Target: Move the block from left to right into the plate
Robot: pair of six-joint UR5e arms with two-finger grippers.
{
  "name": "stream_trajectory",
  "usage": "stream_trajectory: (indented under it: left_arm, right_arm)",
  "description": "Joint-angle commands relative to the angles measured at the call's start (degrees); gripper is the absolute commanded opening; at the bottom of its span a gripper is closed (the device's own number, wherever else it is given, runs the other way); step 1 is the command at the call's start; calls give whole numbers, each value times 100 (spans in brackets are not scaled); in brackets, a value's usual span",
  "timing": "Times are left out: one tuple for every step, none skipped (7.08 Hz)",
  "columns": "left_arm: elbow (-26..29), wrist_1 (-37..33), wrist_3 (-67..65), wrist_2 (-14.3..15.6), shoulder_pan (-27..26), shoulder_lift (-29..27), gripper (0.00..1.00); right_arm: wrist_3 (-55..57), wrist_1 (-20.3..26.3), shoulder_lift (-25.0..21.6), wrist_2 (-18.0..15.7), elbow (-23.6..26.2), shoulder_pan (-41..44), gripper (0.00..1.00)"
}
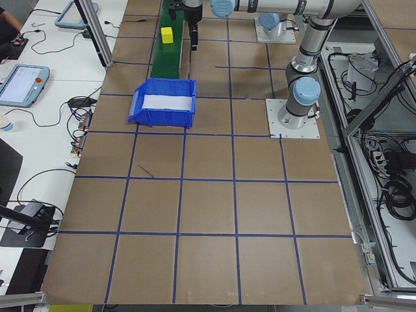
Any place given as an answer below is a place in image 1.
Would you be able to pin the green conveyor belt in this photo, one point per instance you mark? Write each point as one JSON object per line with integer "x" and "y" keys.
{"x": 165, "y": 58}

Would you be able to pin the person arm black sleeve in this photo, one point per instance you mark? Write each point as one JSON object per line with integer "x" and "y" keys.
{"x": 8, "y": 22}

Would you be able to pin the metal hex key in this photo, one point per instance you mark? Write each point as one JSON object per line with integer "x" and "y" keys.
{"x": 39, "y": 24}

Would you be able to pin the white paper sheet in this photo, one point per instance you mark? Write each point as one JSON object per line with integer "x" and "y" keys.
{"x": 169, "y": 101}

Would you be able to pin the aluminium profile post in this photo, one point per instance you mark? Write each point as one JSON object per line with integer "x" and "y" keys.
{"x": 97, "y": 35}

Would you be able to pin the aluminium profile bar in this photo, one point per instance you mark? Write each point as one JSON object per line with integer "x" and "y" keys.
{"x": 22, "y": 298}
{"x": 390, "y": 299}

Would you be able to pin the V-shaped metal bar frame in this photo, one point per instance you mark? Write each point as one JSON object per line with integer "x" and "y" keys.
{"x": 373, "y": 104}

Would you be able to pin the small black plug connector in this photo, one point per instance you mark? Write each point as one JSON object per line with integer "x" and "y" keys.
{"x": 108, "y": 22}

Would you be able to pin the blue plastic storage bin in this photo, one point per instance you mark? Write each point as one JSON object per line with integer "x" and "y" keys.
{"x": 162, "y": 118}

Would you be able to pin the black flat screen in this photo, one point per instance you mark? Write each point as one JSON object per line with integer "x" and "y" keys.
{"x": 8, "y": 169}

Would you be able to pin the small red circuit board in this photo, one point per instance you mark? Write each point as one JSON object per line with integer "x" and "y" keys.
{"x": 78, "y": 144}
{"x": 86, "y": 121}

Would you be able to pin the white paper cup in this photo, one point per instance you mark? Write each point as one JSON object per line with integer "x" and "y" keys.
{"x": 5, "y": 125}

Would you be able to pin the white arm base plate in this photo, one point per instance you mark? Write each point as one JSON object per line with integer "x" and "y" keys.
{"x": 260, "y": 35}
{"x": 312, "y": 130}

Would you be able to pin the black stand base plate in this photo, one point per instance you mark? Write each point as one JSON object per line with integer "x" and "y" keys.
{"x": 19, "y": 239}

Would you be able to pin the white paper bag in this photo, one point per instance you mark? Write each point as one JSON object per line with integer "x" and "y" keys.
{"x": 360, "y": 76}

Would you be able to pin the yellow cube block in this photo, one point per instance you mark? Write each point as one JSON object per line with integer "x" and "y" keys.
{"x": 166, "y": 35}

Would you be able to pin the small gray device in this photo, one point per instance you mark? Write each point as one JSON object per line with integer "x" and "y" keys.
{"x": 32, "y": 208}

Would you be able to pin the black power adapter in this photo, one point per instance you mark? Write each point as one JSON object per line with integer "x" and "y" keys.
{"x": 87, "y": 34}

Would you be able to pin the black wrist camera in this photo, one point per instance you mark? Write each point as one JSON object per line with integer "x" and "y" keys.
{"x": 172, "y": 9}

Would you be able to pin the light blue teach pendant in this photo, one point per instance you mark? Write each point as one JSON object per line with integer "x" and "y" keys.
{"x": 19, "y": 86}
{"x": 73, "y": 14}

